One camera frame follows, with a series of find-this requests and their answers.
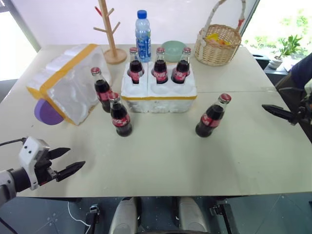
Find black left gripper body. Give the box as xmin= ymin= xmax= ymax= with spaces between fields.
xmin=34 ymin=148 xmax=59 ymax=186

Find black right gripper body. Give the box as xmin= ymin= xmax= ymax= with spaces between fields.
xmin=296 ymin=96 xmax=312 ymax=125

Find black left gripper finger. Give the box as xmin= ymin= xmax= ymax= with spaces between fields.
xmin=47 ymin=147 xmax=72 ymax=161
xmin=56 ymin=160 xmax=86 ymax=182

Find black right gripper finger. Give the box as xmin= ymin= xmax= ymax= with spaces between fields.
xmin=261 ymin=104 xmax=298 ymax=126

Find white foam lid yellow tape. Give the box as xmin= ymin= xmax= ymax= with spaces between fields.
xmin=26 ymin=43 xmax=113 ymax=126

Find glass cola bottle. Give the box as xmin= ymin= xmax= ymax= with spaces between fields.
xmin=195 ymin=93 xmax=233 ymax=138
xmin=171 ymin=47 xmax=192 ymax=84
xmin=153 ymin=47 xmax=169 ymax=84
xmin=90 ymin=66 xmax=113 ymax=114
xmin=107 ymin=92 xmax=134 ymax=137
xmin=128 ymin=47 xmax=145 ymax=85

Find white foam bottle crate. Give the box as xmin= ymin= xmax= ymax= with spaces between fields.
xmin=120 ymin=60 xmax=198 ymax=114

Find dark chair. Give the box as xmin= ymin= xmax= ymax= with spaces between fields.
xmin=274 ymin=52 xmax=312 ymax=98

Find purple round cylinder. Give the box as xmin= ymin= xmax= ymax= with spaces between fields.
xmin=34 ymin=98 xmax=65 ymax=126

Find potted green plant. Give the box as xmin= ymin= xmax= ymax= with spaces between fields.
xmin=269 ymin=35 xmax=304 ymax=69

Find grey rounded robot leg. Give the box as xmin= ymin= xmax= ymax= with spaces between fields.
xmin=178 ymin=196 xmax=208 ymax=234
xmin=108 ymin=196 xmax=137 ymax=234

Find yellow orange items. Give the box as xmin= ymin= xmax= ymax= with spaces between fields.
xmin=205 ymin=33 xmax=232 ymax=46

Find wooden mug tree stand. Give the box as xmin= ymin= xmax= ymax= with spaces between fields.
xmin=93 ymin=0 xmax=128 ymax=65

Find green ceramic bowl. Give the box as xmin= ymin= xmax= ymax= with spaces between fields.
xmin=160 ymin=40 xmax=187 ymax=63

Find blue plastic water bottle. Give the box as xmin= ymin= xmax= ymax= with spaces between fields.
xmin=135 ymin=9 xmax=153 ymax=62

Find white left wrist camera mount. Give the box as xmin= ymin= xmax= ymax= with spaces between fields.
xmin=18 ymin=136 xmax=51 ymax=191

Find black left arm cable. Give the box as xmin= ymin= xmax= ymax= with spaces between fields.
xmin=0 ymin=137 xmax=27 ymax=147

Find white floor cable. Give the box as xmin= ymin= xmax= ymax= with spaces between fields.
xmin=67 ymin=200 xmax=91 ymax=228

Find black table leg bracket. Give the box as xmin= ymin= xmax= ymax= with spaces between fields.
xmin=86 ymin=204 xmax=101 ymax=234
xmin=209 ymin=199 xmax=235 ymax=234

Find wicker basket with handle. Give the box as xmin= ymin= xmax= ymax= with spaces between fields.
xmin=194 ymin=0 xmax=246 ymax=67

